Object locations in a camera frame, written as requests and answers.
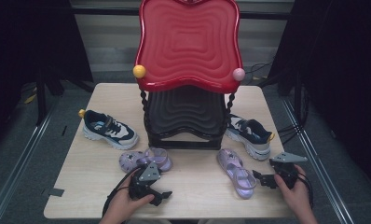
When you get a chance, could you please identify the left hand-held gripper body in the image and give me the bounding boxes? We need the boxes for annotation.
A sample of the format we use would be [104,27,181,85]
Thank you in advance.
[129,161,161,201]

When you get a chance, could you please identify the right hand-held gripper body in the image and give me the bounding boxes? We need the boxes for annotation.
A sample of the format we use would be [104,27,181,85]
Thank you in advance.
[268,151,309,190]

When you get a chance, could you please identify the purple jelly sandal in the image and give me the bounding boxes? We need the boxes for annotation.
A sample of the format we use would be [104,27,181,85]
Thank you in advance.
[118,147,173,174]
[216,147,258,200]

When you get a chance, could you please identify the navy and white sneaker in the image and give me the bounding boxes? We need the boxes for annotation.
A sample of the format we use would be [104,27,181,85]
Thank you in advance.
[225,113,276,161]
[78,108,140,151]

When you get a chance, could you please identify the red and black shoe rack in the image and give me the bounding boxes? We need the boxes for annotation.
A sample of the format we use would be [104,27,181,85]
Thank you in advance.
[132,0,247,151]

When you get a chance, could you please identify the person's right hand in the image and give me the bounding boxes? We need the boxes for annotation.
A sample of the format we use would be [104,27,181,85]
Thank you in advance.
[273,164,312,216]

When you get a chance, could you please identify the person's left hand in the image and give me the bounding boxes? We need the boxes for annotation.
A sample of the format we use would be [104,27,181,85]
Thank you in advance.
[107,174,155,217]

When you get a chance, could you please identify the black tape piece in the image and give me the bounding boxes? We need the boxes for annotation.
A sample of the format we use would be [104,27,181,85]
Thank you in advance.
[48,187,65,198]

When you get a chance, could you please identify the dark metal stand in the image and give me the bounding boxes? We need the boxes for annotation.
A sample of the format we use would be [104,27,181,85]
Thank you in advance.
[34,71,96,126]

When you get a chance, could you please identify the yellow floor tape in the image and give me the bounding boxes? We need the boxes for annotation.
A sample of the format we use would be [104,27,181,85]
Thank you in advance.
[23,92,38,105]

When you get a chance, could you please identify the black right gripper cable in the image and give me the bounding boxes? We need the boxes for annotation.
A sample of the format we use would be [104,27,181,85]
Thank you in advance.
[295,169,314,209]

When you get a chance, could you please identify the metal floor rail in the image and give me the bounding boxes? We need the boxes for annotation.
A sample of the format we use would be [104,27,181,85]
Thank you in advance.
[280,99,355,224]
[0,102,61,224]

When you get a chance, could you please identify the black floor cables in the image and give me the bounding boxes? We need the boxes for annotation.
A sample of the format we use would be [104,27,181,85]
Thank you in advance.
[245,60,310,145]

